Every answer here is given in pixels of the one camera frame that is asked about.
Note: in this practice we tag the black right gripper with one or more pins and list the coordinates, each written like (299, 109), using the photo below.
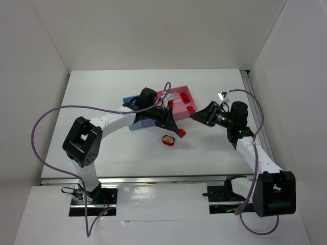
(210, 115)

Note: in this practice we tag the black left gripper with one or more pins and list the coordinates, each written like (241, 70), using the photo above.
(166, 116)

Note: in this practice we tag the red stepped lego brick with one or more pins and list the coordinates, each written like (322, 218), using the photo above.
(182, 132)

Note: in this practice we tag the red flower printed lego piece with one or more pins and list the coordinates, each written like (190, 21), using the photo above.
(167, 140)

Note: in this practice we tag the small red square lego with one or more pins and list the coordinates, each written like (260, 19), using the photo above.
(191, 110)

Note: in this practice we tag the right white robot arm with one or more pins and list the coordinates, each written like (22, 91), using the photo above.
(274, 190)

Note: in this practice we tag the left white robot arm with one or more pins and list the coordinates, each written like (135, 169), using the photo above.
(82, 143)

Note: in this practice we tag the dark blue plastic bin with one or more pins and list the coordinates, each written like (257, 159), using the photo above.
(148, 123)

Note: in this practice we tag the large pink plastic bin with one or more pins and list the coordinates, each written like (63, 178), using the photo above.
(174, 101)

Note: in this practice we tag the small pink plastic bin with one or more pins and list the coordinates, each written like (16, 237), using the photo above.
(160, 94)

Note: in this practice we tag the aluminium rail front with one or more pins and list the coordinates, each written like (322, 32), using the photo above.
(140, 180)

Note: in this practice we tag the aluminium rail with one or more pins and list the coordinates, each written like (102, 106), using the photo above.
(255, 107)
(140, 180)

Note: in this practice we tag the aluminium rail right side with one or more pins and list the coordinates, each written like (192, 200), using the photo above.
(255, 107)

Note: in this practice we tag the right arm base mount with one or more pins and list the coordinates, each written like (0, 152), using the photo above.
(221, 198)

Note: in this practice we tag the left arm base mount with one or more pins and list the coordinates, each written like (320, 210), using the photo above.
(105, 202)

